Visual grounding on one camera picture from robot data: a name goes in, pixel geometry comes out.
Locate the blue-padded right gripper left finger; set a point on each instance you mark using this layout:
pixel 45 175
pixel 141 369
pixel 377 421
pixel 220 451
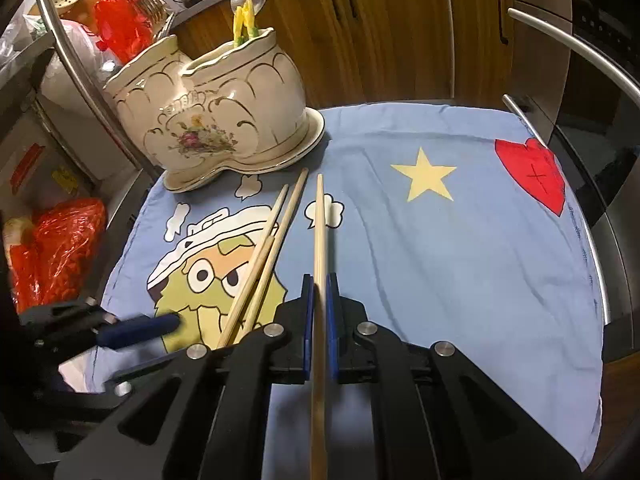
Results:
pixel 198 413

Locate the wooden base cabinets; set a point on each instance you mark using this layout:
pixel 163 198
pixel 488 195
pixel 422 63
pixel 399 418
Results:
pixel 359 51

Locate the wooden chopstick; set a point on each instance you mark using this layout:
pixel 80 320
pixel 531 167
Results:
pixel 258 298
pixel 259 254
pixel 318 460

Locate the yellow plastic fork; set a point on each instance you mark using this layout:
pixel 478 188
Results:
pixel 249 19

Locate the cream ceramic double utensil holder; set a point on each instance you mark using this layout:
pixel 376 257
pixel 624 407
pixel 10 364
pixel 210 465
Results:
pixel 236 108

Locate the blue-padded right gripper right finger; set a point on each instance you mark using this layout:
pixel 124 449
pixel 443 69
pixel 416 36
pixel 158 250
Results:
pixel 435 414

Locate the red plastic bag low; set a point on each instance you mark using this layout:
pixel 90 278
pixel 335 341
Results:
pixel 50 257

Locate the built-in oven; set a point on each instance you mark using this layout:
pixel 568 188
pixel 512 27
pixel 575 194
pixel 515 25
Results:
pixel 576 83

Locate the red plastic bag hanging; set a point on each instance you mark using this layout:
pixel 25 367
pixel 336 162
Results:
pixel 122 28

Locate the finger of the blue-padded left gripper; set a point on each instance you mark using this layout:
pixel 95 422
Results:
pixel 120 384
pixel 134 331

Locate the blue cartoon cloth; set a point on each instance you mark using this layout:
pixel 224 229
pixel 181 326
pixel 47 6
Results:
pixel 446 223

